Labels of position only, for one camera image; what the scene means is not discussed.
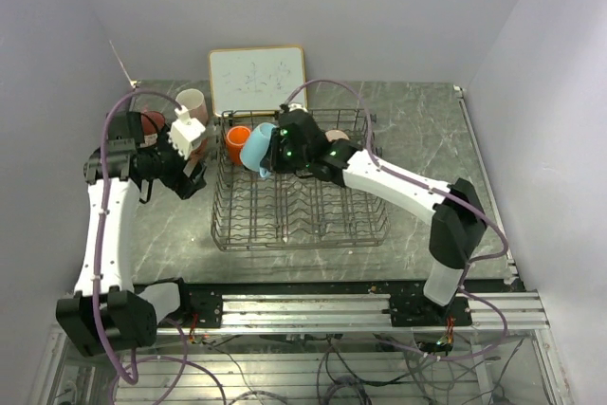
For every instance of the white board with wooden frame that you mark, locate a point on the white board with wooden frame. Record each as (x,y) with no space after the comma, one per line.
(254,78)

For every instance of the pale pink mug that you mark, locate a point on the pale pink mug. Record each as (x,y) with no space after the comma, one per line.
(335,134)

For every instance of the metal wire dish rack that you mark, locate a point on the metal wire dish rack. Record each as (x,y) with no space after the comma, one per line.
(286,212)

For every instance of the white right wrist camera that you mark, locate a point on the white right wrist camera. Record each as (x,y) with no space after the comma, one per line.
(293,106)

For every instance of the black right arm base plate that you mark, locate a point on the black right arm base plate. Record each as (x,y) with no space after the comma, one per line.
(415,310)

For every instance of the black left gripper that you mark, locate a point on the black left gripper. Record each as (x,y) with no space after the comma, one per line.
(178,181)

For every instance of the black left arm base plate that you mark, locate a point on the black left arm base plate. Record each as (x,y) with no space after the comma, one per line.
(201,306)

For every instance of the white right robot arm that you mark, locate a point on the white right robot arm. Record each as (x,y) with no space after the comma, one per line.
(453,211)

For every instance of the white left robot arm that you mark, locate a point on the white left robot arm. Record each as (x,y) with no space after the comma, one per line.
(120,177)

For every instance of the salmon pink patterned mug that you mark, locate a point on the salmon pink patterned mug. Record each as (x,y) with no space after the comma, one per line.
(198,153)

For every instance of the light pink faceted mug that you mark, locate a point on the light pink faceted mug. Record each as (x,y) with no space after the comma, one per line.
(194,101)

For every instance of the light blue mug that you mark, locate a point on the light blue mug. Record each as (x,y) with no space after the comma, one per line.
(256,147)

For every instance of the aluminium rail frame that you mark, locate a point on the aluminium rail frame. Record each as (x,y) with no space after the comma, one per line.
(294,310)

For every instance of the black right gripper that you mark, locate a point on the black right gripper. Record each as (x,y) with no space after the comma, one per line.
(274,163)

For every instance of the orange mug black handle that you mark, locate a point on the orange mug black handle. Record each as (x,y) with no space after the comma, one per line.
(235,140)

